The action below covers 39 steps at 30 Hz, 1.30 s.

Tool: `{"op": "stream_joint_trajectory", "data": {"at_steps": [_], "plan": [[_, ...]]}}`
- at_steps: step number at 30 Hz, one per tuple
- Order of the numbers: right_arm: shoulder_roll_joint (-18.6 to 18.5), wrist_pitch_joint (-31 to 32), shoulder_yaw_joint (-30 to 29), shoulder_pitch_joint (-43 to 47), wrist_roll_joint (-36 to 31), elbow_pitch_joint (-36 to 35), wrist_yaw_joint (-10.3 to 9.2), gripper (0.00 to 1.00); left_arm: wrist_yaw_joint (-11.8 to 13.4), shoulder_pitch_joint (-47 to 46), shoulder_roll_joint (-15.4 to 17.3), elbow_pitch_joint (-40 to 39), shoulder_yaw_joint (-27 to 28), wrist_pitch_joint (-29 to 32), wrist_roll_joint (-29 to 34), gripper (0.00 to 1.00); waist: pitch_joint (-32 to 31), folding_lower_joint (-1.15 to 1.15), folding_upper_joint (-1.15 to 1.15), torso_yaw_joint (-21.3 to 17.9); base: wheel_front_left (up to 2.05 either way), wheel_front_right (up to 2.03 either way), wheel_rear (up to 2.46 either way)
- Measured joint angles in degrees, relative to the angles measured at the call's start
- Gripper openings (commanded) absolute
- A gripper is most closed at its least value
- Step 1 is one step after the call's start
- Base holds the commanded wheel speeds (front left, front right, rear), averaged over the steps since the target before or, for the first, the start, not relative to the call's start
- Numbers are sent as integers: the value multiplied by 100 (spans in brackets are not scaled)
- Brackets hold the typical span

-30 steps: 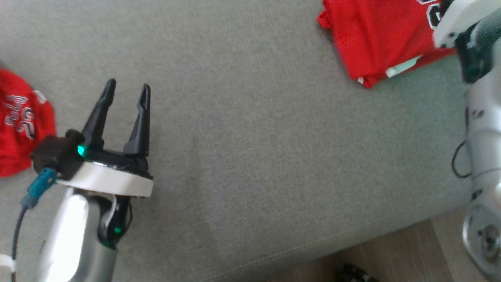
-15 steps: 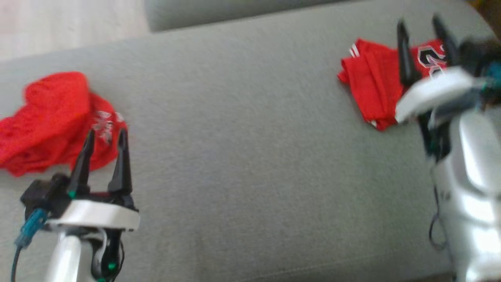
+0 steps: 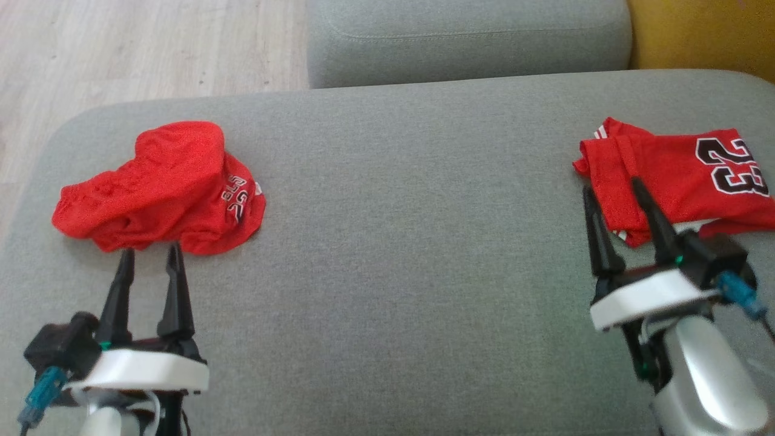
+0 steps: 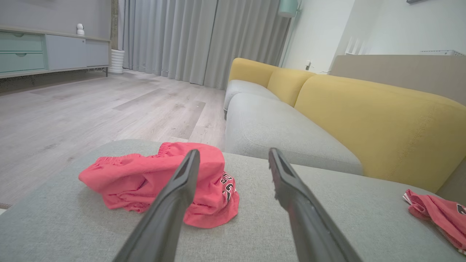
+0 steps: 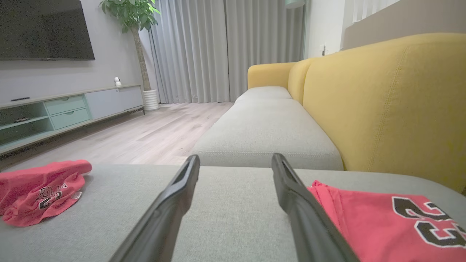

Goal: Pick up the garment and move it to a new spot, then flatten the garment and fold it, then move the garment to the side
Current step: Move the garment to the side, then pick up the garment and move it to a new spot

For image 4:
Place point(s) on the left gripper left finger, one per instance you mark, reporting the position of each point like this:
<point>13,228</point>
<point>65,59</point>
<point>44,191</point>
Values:
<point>164,218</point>

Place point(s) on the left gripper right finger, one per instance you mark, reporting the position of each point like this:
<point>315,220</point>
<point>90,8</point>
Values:
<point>309,225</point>

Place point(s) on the red shorts white stripes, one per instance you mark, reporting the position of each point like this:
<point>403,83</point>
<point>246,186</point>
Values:
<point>138,178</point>

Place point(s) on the red basketball jersey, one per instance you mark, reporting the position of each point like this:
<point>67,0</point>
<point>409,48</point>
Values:
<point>444,214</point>

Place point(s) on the grey sofa seat cushion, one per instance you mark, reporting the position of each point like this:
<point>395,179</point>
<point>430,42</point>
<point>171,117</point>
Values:
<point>276,131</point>
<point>244,89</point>
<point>72,225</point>

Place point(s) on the large yellow sofa backrest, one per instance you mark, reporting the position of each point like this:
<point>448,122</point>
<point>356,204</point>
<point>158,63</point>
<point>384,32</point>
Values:
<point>382,127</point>

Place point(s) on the small yellow sofa backrest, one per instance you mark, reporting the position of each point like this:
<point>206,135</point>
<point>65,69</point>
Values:
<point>287,85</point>
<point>249,71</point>

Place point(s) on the white ribbed bin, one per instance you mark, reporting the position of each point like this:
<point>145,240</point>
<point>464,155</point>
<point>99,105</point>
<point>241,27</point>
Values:
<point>116,62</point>

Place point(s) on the beige panel behind sofa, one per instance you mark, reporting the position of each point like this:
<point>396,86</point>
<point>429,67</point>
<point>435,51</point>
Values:
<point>400,72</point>

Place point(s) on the grey pleated curtain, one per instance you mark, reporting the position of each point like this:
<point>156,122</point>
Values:
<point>182,36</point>

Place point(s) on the grey low sideboard cabinet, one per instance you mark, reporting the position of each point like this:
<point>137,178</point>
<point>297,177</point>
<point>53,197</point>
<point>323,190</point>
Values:
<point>65,52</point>

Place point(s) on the teal sideboard drawer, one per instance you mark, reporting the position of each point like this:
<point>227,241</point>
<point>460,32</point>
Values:
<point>22,43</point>
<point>22,62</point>

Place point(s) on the white flat appliance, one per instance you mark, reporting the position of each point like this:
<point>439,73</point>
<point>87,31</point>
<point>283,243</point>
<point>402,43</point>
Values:
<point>442,52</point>

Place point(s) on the teal floor lamp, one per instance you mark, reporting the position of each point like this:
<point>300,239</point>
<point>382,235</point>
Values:
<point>287,7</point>

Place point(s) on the wall power outlet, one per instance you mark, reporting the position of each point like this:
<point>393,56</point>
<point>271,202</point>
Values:
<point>308,64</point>

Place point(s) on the small white camera device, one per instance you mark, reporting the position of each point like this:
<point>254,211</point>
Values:
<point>80,29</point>

